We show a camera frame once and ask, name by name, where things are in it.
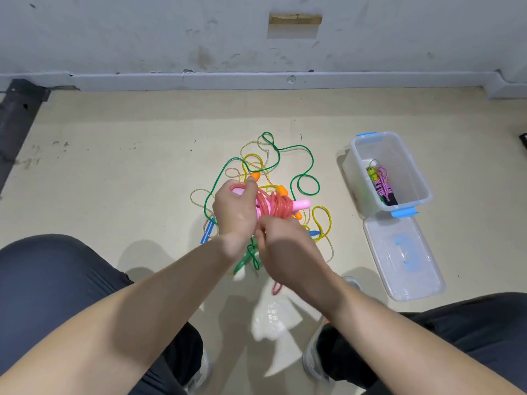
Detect person's left hand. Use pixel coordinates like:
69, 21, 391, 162
212, 178, 265, 262

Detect person's right hand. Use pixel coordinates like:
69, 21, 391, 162
253, 213, 349, 319

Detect pink skipping rope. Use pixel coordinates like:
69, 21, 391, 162
231, 180, 314, 295

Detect pile of colourful jump ropes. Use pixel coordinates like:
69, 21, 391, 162
191, 131, 337, 277

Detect pink rope with black-yellow handles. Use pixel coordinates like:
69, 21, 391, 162
367, 160, 401, 206

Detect clear storage box blue latches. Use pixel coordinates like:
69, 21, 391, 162
343, 131, 433, 219

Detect person's right forearm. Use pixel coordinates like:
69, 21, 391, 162
317, 279, 527, 395

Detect person's left forearm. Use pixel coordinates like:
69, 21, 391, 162
0, 234, 248, 395

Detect clear plastic box lid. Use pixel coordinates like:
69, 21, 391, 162
363, 211, 446, 303

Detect grey right shoe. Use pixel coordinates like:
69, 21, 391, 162
302, 275, 363, 383

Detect grey shoe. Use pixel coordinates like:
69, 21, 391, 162
302, 275, 363, 383
185, 349, 212, 393

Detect grey left shoe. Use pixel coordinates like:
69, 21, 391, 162
185, 349, 212, 393

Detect black shorts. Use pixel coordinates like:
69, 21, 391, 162
0, 234, 527, 395

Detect small wooden wall block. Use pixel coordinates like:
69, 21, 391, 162
268, 13, 323, 27

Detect black metal rack frame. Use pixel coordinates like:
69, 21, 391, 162
0, 80, 51, 196

